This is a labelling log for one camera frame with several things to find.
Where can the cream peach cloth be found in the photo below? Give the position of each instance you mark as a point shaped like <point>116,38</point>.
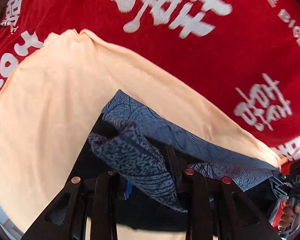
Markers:
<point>52,99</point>

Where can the black pants with blue waistband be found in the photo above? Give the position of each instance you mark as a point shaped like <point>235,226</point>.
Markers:
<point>132,139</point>

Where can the red blanket with white characters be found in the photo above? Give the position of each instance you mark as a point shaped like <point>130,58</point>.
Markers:
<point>242,55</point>

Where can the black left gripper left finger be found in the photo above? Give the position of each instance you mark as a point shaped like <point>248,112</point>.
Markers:
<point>89,194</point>

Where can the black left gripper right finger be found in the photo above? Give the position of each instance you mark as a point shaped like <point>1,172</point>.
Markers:
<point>216,207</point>

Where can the person's right hand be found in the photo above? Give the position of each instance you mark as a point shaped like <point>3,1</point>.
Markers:
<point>290,217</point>

